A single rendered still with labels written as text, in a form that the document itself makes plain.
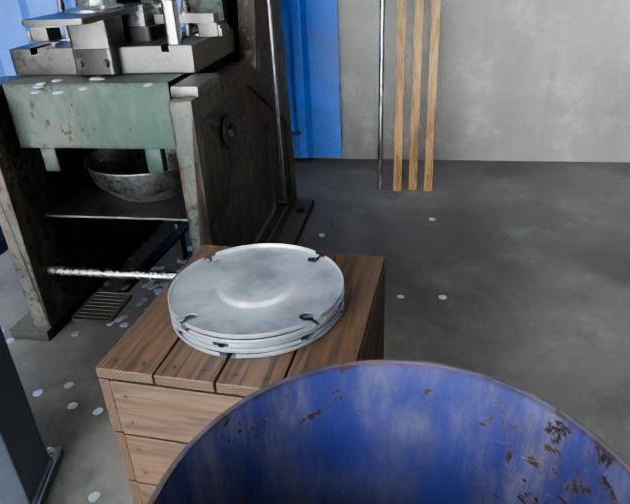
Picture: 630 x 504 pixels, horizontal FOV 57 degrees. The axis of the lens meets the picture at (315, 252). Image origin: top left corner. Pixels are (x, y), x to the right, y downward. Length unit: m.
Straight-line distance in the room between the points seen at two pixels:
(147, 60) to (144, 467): 0.86
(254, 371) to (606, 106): 2.16
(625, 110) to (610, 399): 1.59
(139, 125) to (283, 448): 0.87
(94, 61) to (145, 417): 0.82
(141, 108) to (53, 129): 0.23
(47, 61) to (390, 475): 1.18
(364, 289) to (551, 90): 1.80
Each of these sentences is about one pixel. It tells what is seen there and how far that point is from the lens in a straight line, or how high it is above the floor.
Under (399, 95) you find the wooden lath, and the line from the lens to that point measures 2.27.
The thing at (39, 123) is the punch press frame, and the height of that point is 0.56.
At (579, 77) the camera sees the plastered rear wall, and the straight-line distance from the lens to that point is 2.67.
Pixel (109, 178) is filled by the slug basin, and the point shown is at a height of 0.40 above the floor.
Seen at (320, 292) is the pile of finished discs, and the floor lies 0.39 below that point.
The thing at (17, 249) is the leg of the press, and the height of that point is 0.26.
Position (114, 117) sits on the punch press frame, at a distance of 1.37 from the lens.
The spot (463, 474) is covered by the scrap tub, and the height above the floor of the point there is 0.34.
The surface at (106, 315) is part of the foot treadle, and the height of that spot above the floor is 0.16.
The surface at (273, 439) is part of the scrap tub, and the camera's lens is 0.66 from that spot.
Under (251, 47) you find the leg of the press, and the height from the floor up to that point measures 0.64.
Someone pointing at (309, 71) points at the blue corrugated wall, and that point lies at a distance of 2.61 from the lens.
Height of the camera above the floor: 0.88
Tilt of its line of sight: 28 degrees down
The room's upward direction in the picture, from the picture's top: 3 degrees counter-clockwise
